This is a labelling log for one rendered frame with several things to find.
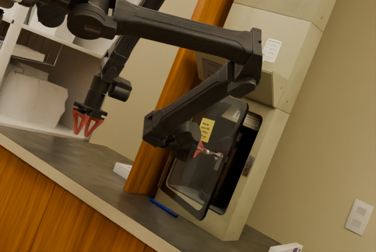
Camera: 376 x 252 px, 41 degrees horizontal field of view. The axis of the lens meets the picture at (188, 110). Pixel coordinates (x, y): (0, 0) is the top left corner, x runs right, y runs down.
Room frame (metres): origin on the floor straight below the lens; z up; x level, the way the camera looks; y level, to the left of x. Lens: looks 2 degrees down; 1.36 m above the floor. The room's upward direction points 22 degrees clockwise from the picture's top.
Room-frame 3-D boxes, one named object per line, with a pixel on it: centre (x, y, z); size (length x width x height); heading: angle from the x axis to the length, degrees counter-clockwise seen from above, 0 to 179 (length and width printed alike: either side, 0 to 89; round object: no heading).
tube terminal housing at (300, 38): (1.85, -0.21, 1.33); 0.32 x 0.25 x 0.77; 54
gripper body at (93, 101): (1.65, 0.30, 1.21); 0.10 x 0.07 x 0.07; 144
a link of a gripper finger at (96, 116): (1.66, 0.29, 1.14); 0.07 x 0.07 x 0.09; 54
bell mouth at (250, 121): (1.81, -0.21, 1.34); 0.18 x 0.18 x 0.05
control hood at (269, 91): (1.70, -0.10, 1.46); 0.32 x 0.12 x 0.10; 54
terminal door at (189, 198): (1.70, -0.09, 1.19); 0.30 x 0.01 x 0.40; 32
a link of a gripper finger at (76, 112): (1.65, 0.30, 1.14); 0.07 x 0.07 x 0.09; 54
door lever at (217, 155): (1.62, -0.10, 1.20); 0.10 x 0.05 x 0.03; 32
